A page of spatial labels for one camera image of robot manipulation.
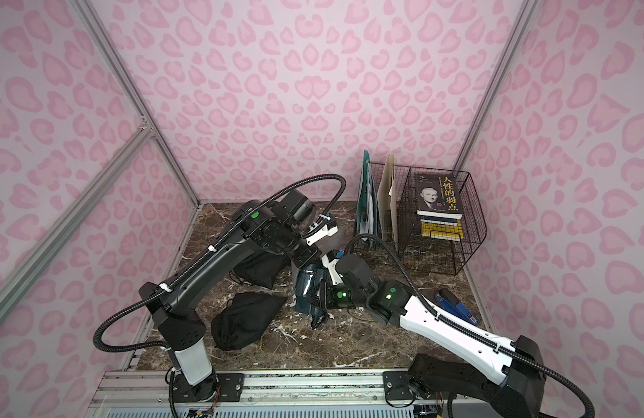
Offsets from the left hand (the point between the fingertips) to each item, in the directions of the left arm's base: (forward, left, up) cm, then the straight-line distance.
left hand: (320, 259), depth 70 cm
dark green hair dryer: (-8, +2, -4) cm, 9 cm away
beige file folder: (+24, -21, -1) cm, 32 cm away
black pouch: (-9, +23, -20) cm, 31 cm away
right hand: (-8, +2, -6) cm, 11 cm away
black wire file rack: (+17, -45, -26) cm, 54 cm away
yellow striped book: (+23, -43, -14) cm, 51 cm away
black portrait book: (+30, -41, -4) cm, 51 cm away
